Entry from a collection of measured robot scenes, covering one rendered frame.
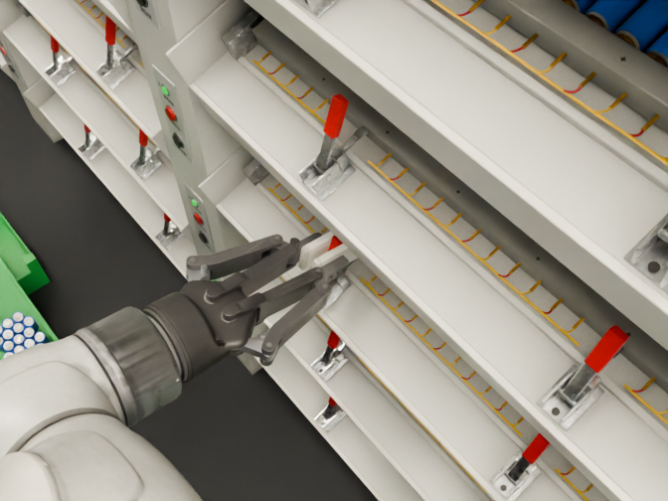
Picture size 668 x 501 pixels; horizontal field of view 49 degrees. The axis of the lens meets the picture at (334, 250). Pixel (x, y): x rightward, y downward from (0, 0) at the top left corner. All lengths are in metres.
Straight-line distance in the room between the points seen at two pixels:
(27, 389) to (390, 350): 0.36
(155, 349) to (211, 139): 0.28
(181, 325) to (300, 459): 0.66
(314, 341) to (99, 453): 0.54
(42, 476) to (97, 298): 0.99
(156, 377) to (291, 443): 0.67
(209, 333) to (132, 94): 0.46
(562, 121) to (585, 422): 0.23
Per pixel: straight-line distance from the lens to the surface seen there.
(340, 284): 0.79
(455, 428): 0.75
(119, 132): 1.24
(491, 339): 0.57
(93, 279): 1.46
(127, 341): 0.61
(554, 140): 0.43
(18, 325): 1.34
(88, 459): 0.48
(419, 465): 0.93
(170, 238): 1.31
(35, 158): 1.69
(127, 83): 1.03
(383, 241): 0.61
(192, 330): 0.63
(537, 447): 0.67
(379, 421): 0.95
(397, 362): 0.77
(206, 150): 0.82
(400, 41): 0.47
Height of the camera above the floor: 1.19
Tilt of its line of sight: 57 degrees down
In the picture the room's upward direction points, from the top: straight up
